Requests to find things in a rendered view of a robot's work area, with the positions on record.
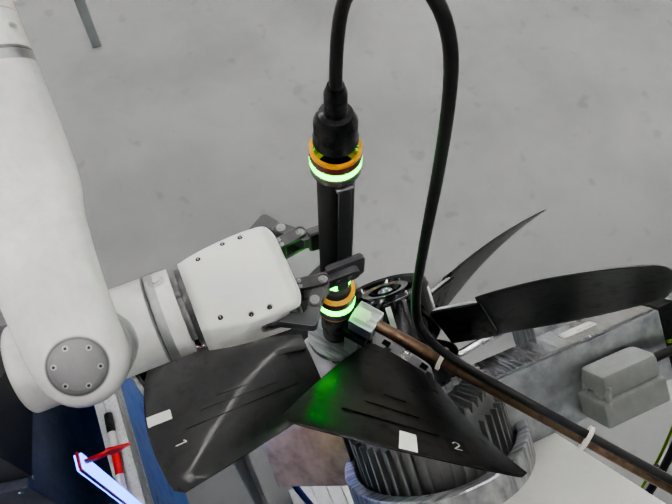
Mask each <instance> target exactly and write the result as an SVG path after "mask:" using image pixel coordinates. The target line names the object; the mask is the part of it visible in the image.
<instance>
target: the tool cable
mask: <svg viewBox="0 0 672 504"><path fill-rule="evenodd" d="M352 1H353V0H337V2H336V5H335V9H334V14H333V19H332V27H331V37H330V53H329V86H330V88H332V89H334V90H335V89H340V88H341V87H342V77H343V54H344V41H345V32H346V25H347V19H348V14H349V10H350V6H351V4H352ZM425 1H426V2H427V4H428V6H429V7H430V9H431V11H432V13H433V15H434V18H435V20H436V23H437V26H438V30H439V33H440V38H441V44H442V52H443V90H442V101H441V111H440V120H439V128H438V135H437V142H436V149H435V155H434V162H433V168H432V174H431V179H430V185H429V191H428V196H427V202H426V207H425V212H424V218H423V223H422V229H421V235H420V240H419V246H418V252H417V258H416V264H415V270H414V276H413V283H412V292H411V313H412V318H413V322H414V325H415V327H416V329H417V331H418V333H419V334H420V336H421V337H422V338H423V340H424V341H425V342H426V343H427V344H428V345H429V346H430V347H431V348H432V349H433V350H434V351H436V352H437V353H438V354H439V355H440V357H439V359H438V361H437V363H436V365H435V369H436V370H439V369H440V365H441V363H442V361H443V359H444V358H445V359H446V360H448V361H449V362H451V363H452V364H454V365H455V366H457V367H458V368H460V369H462V370H463V371H465V372H467V373H468V374H470V375H471V376H473V377H475V378H477V379H478V380H480V381H482V382H483V383H485V384H487V385H489V386H490V387H492V388H494V389H496V390H497V391H499V392H501V393H503V394H505V395H506V396H508V397H510V398H512V399H513V400H515V401H517V402H519V403H521V404H522V405H524V406H526V407H528V408H530V409H531V410H533V411H535V412H537V413H539V414H540V415H542V416H544V417H546V418H548V419H550V420H551V421H553V422H555V423H557V424H559V425H560V426H562V427H564V428H566V429H568V430H570V431H571V432H573V433H575V434H577V435H579V436H580V437H582V438H584V440H583V442H582V443H581V444H578V449H580V450H584V449H585V448H586V447H587V445H588V444H589V442H591V443H593V444H595V445H597V446H599V447H601V448H602V449H604V450H606V451H608V452H610V453H612V454H613V455H615V456H617V457H619V458H621V459H623V460H624V461H626V462H628V463H630V464H632V465H634V466H635V467H637V468H639V469H641V470H643V471H645V472H646V473H648V474H650V475H652V476H654V477H656V478H657V479H659V480H661V481H663V482H665V483H667V484H668V485H670V486H672V475H671V474H669V473H667V472H665V471H663V470H661V469H659V468H658V467H656V466H654V465H652V464H650V463H648V462H647V461H645V460H643V459H641V458H639V457H637V456H635V455H634V454H632V453H630V452H628V451H626V450H624V449H622V448H621V447H619V446H617V445H615V444H613V443H611V442H610V441H608V440H606V439H604V438H602V437H600V436H598V435H597V434H595V433H594V432H595V427H593V426H589V427H588V428H587V429H586V428H584V427H582V426H580V425H578V424H576V423H575V422H573V421H571V420H569V419H567V418H565V417H563V416H562V415H560V414H558V413H556V412H554V411H553V410H551V409H549V408H547V407H545V406H543V405H542V404H540V403H538V402H536V401H534V400H532V399H531V398H529V397H527V396H525V395H523V394H522V393H520V392H518V391H516V390H514V389H513V388H511V387H509V386H507V385H505V384H504V383H502V382H500V381H498V380H496V379H495V378H493V377H491V376H489V375H488V374H486V373H484V372H483V371H481V370H479V369H477V368H476V367H474V366H472V365H471V364H469V363H467V362H466V361H464V360H463V359H461V358H460V357H458V356H456V355H455V354H453V353H452V352H451V351H449V348H447V347H444V346H442V345H441V344H440V343H439V342H438V341H437V340H435V339H434V338H433V336H432V335H431V334H430V333H429V332H428V331H427V329H426V327H425V325H424V323H423V320H422V315H421V290H422V283H423V277H424V272H425V266H426V261H427V256H428V251H429V246H430V241H431V236H432V231H433V226H434V221H435V216H436V212H437V207H438V202H439V197H440V192H441V188H442V183H443V178H444V173H445V168H446V162H447V157H448V151H449V146H450V140H451V134H452V128H453V121H454V114H455V107H456V99H457V90H458V77H459V48H458V39H457V33H456V27H455V24H454V20H453V16H452V14H451V11H450V9H449V6H448V3H447V1H446V0H425Z"/></svg>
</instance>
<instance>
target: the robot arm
mask: <svg viewBox="0 0 672 504"><path fill-rule="evenodd" d="M275 237H276V238H275ZM307 248H309V250H310V251H316V250H318V249H319V230H318V225H316V226H313V227H311V228H308V229H305V228H304V227H303V226H298V227H294V226H291V225H288V224H285V223H280V222H279V221H278V220H276V219H274V218H272V217H271V216H269V215H267V214H262V215H261V216H260V217H259V218H258V219H257V220H256V221H255V222H254V224H253V225H252V226H251V227H250V228H249V229H248V230H246V231H243V232H240V233H238V234H235V235H233V236H230V237H228V238H226V239H223V240H221V241H219V242H217V243H214V244H212V245H210V246H208V247H206V248H204V249H202V250H200V251H199V252H197V253H195V254H193V255H192V256H190V257H188V258H186V259H185V260H183V261H182V262H180V263H179V264H177V266H178V270H175V271H174V274H175V277H174V278H171V279H170V277H169V275H168V272H167V270H166V269H164V270H161V271H158V272H155V273H153V274H150V275H147V276H144V277H142V278H139V279H136V280H133V281H131V282H128V283H125V284H122V285H120V286H117V287H114V288H111V289H108V288H107V285H106V282H105V279H104V276H103V273H102V270H101V267H100V264H99V260H98V257H97V254H96V251H95V247H94V244H93V240H92V237H91V233H90V229H89V225H88V221H87V217H86V212H85V207H84V201H83V191H82V183H81V179H80V175H79V172H78V168H77V165H76V162H75V159H74V157H73V154H72V151H71V148H70V146H69V143H68V140H67V138H66V135H65V132H64V130H63V127H62V124H61V122H60V119H59V116H58V114H57V111H56V109H55V106H54V103H53V101H52V98H51V96H50V93H49V90H48V88H47V85H46V83H45V80H44V78H43V75H42V72H41V70H40V67H39V65H38V62H37V60H36V57H35V55H34V52H33V50H32V47H31V45H30V42H29V40H28V37H27V34H26V32H25V29H24V27H23V24H22V22H21V19H20V17H19V14H18V12H17V9H16V7H15V4H14V2H13V0H0V310H1V312H2V314H3V317H4V319H5V321H6V323H7V327H6V328H4V330H3V332H2V334H1V341H0V347H1V355H2V360H3V364H4V367H5V371H6V374H7V376H8V379H9V381H10V383H11V386H12V388H13V390H14V391H15V393H16V395H17V396H18V398H19V399H20V401H21V402H22V403H23V405H24V406H25V407H26V408H28V409H29V410H30V411H32V412H35V413H40V412H43V411H46V410H48V409H51V408H53V407H56V406H59V405H64V406H67V407H73V408H85V407H90V406H93V405H97V404H99V403H101V402H103V401H105V400H107V399H108V398H109V397H111V396H112V395H113V394H115V393H116V391H117V390H118V389H119V388H120V387H121V386H122V384H123V383H124V381H125V380H126V379H128V378H130V377H133V376H135V375H138V374H140V373H143V372H146V371H148V370H151V369H153V368H156V367H158V366H161V365H164V364H166V363H169V362H171V361H174V360H176V359H179V358H181V357H184V356H186V355H189V354H192V353H194V352H197V349H196V346H195V342H194V341H195V340H197V339H198V338H199V340H200V343H201V345H202V344H204V343H206V344H207V346H208V349H209V350H216V349H222V348H227V347H232V346H236V345H241V344H245V343H249V342H252V341H256V340H259V339H263V338H266V337H269V336H272V335H275V334H278V333H281V332H284V331H287V330H290V329H298V330H306V331H315V330H316V329H317V328H318V323H319V317H320V311H321V308H322V305H323V303H324V301H325V299H326V297H327V295H328V294H329V292H330V289H331V288H334V287H337V286H339V285H342V284H344V283H347V282H350V281H352V280H355V279H357V278H358V277H359V276H360V274H362V273H363V272H364V267H365V258H364V256H363V254H361V253H357V254H355V255H352V256H350V257H347V258H345V259H342V260H340V261H336V262H334V263H331V264H328V265H327V266H326V267H325V271H324V272H322V273H318V274H313V275H309V276H304V277H300V278H294V276H293V274H292V271H291V269H290V267H289V265H288V263H287V261H286V259H288V258H290V257H292V256H293V255H295V254H297V253H299V252H301V251H303V250H304V249H307ZM307 300H309V301H308V306H307V309H306V311H305V312H303V311H302V307H301V305H300V304H301V302H303V301H307Z"/></svg>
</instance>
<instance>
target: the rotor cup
mask: <svg viewBox="0 0 672 504"><path fill-rule="evenodd" d="M413 276H414V273H403V274H397V275H392V276H388V277H384V278H381V279H378V280H375V281H372V282H370V283H368V284H365V285H363V286H361V287H359V288H357V289H356V291H355V307H354V310H355V309H356V308H357V307H358V305H359V304H360V302H361V301H363V302H365V303H367V304H369V305H370V306H372V307H374V308H376V309H378V310H380V311H382V312H383V313H384V316H383V322H385V323H387V324H389V325H390V322H389V319H388V316H387V313H386V310H385V308H388V307H391V310H392V313H393V317H394V320H395V323H396V326H397V328H396V329H398V330H400V331H402V332H403V333H405V334H407V335H409V336H411V337H413V338H414V339H416V340H418V341H420V342H422V343H424V344H425V345H427V346H429V345H428V344H427V343H426V342H425V341H424V340H423V338H422V337H421V336H420V334H419V333H418V331H417V329H416V327H415V325H414V322H413V318H412V313H411V292H412V283H413ZM428 286H429V282H428V280H427V278H426V277H425V276H424V277H423V283H422V290H421V315H422V320H423V323H424V325H425V327H426V329H427V331H428V332H429V333H430V334H431V335H432V336H433V338H434V339H435V340H437V341H438V342H439V343H440V344H441V345H442V346H444V347H447V348H449V351H451V352H452V353H453V354H455V355H456V356H458V357H460V354H459V350H458V347H457V346H456V345H455V344H454V343H452V342H449V341H446V340H440V339H436V338H437V337H438V336H439V335H440V332H441V328H440V326H439V325H438V324H437V322H436V321H435V319H434V318H433V317H432V315H431V314H430V311H433V310H434V309H435V308H436V306H435V307H434V308H433V306H432V302H431V299H430V296H429V292H428V289H427V287H428ZM385 287H387V288H392V289H393V290H392V291H391V292H389V293H386V294H382V295H379V294H378V292H379V291H380V290H381V289H382V288H385ZM429 288H430V286H429ZM429 347H430V346H429ZM407 350H408V349H407ZM408 351H410V350H408ZM410 352H411V353H413V354H414V355H416V356H417V357H419V358H421V359H422V360H424V361H425V362H427V363H428V364H429V365H430V366H431V368H432V372H433V375H434V379H435V381H436V382H437V383H439V384H440V383H442V382H444V381H445V380H447V379H448V378H449V377H451V376H452V375H453V374H452V373H450V372H448V371H446V370H444V369H443V368H441V367H440V369H439V370H436V369H435V364H434V363H432V362H430V361H428V360H426V359H425V358H423V357H421V356H419V355H417V354H415V353H414V352H412V351H410ZM460 358H461V357H460Z"/></svg>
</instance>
